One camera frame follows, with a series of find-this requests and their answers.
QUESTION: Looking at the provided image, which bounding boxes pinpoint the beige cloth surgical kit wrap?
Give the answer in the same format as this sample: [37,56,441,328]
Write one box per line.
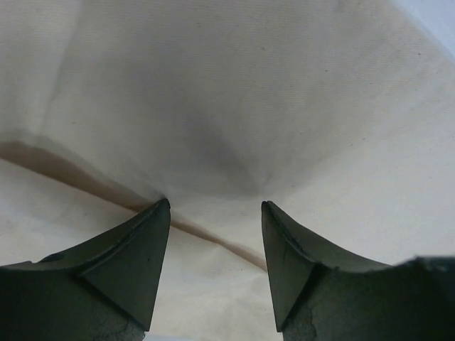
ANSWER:
[1,1,454,340]

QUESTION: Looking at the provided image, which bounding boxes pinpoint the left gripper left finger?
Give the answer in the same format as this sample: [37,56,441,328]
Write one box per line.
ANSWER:
[1,199,171,340]

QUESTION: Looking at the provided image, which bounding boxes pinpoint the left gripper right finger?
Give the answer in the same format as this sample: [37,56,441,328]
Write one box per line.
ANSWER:
[261,201,454,340]

